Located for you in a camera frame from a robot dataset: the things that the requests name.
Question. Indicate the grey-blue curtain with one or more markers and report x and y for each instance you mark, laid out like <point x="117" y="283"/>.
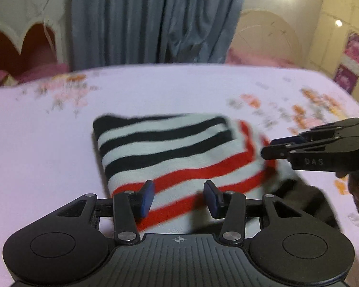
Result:
<point x="137" y="18"/>

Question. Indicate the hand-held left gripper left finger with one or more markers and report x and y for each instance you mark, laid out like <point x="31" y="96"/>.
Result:
<point x="148" y="198"/>

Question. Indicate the cream arched headboard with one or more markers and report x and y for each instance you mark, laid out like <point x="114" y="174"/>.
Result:
<point x="266" y="33"/>

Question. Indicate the white headboard with red panels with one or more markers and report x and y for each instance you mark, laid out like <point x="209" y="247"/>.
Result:
<point x="24" y="36"/>

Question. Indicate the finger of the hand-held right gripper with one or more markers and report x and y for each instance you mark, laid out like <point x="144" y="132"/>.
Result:
<point x="317" y="146"/>
<point x="323" y="130"/>

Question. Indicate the striped knit garment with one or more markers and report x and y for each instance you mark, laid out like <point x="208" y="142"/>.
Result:
<point x="167" y="143"/>

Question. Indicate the pink floral bedsheet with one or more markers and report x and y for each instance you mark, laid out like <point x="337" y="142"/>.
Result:
<point x="48" y="143"/>

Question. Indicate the pink wall poster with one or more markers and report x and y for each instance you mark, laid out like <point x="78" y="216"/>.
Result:
<point x="351" y="62"/>

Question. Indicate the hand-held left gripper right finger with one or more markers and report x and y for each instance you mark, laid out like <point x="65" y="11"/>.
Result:
<point x="211" y="198"/>

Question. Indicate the pink bedding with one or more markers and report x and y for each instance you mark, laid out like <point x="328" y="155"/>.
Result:
<point x="251" y="58"/>

